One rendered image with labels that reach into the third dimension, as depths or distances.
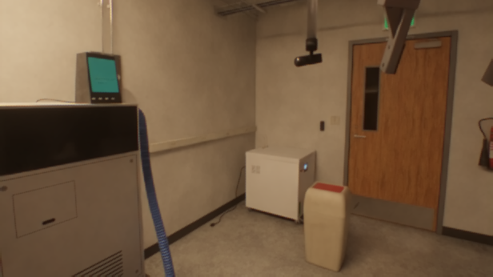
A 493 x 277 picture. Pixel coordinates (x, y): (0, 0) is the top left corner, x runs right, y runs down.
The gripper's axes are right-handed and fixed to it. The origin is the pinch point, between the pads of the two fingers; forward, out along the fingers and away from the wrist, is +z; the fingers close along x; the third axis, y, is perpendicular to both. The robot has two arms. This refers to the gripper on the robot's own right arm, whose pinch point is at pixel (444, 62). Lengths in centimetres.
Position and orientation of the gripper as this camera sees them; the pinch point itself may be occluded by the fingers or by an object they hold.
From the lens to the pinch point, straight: 42.1
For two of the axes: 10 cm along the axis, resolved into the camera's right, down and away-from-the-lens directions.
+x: 9.8, 1.5, -1.4
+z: -0.6, 8.7, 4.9
